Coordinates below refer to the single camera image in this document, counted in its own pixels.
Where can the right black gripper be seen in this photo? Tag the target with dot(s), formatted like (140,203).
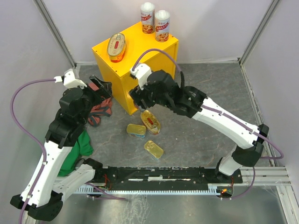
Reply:
(135,95)

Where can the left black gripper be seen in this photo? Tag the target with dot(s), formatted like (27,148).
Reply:
(106,87)

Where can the oval gold fish tin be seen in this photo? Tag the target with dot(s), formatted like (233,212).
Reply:
(116,47)

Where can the white porridge can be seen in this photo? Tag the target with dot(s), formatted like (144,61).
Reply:
(147,11)
(162,25)

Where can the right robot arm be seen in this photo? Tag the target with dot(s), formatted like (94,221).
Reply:
(248,138)

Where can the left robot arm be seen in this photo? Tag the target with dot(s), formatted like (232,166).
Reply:
(43,197)

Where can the red cloth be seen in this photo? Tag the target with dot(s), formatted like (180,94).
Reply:
(103,109)

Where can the yellow wooden cabinet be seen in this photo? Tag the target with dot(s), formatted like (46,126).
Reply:
(137,43)

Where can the rectangular gold tin middle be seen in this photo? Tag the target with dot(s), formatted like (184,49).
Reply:
(136,130)

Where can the rectangular gold tin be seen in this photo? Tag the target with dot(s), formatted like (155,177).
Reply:
(136,130)
(155,150)

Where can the rectangular gold tin front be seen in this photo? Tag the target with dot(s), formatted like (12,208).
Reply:
(155,150)

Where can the green cloth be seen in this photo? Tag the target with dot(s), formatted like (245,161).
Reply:
(81,148)

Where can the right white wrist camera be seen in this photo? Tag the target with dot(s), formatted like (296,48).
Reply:
(141,72)

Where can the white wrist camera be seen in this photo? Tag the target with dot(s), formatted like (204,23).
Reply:
(141,72)
(70,80)

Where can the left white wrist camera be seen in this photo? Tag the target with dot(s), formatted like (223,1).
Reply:
(70,80)

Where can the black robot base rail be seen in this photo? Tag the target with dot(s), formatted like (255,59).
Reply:
(159,179)

